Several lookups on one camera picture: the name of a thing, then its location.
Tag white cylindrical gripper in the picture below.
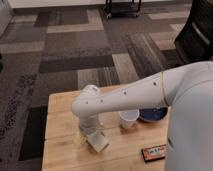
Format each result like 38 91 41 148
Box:
75 115 100 145

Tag white rectangular sponge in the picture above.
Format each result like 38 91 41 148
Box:
87 131 109 152

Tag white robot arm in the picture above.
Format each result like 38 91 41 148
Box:
71 61 213 171

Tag white paper cup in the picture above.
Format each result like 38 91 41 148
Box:
119 110 139 129

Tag dark snack bar packet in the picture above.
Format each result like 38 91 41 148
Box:
141 144 166 162

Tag dark blue bowl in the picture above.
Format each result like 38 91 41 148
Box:
139 107 168 123

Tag black rolling cart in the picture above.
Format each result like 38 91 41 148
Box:
103 0 142 19

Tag black office chair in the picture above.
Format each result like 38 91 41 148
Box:
175 0 213 63

